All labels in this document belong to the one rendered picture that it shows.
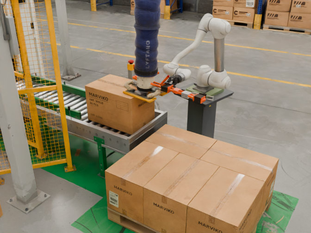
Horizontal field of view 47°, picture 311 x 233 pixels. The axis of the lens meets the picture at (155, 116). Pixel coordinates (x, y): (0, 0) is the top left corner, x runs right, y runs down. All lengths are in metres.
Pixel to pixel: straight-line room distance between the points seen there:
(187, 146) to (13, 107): 1.59
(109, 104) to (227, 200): 1.52
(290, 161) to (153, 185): 2.02
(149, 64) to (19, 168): 1.52
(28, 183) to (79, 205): 0.53
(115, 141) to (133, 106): 0.39
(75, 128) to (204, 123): 1.44
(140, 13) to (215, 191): 1.60
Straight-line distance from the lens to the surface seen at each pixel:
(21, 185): 3.62
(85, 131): 3.78
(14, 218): 3.67
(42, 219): 3.57
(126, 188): 3.04
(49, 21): 3.46
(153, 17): 3.16
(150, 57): 3.26
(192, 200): 2.80
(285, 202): 3.81
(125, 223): 3.37
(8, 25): 3.07
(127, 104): 3.44
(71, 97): 4.58
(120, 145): 3.52
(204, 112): 4.04
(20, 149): 3.44
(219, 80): 3.80
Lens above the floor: 2.36
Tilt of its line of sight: 27 degrees down
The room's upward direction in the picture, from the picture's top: straight up
